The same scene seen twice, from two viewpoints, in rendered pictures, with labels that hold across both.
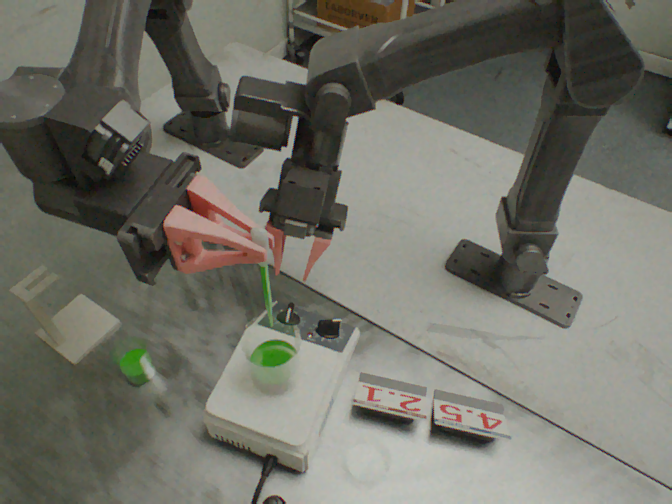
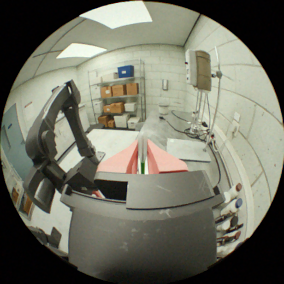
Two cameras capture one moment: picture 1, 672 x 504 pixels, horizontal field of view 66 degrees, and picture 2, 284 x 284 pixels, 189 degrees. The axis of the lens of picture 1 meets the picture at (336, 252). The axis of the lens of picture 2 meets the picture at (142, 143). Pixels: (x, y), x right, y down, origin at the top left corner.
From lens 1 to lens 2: 0.41 m
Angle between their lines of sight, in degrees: 71
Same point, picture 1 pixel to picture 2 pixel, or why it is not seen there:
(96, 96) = not seen: outside the picture
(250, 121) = (40, 192)
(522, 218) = (86, 142)
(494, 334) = not seen: hidden behind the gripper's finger
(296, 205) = (90, 171)
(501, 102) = not seen: hidden behind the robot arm
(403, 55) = (50, 111)
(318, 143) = (56, 168)
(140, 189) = (160, 229)
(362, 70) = (45, 121)
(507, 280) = (95, 160)
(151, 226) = (201, 174)
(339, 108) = (51, 138)
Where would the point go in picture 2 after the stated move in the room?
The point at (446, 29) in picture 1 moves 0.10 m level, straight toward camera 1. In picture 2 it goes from (54, 99) to (82, 86)
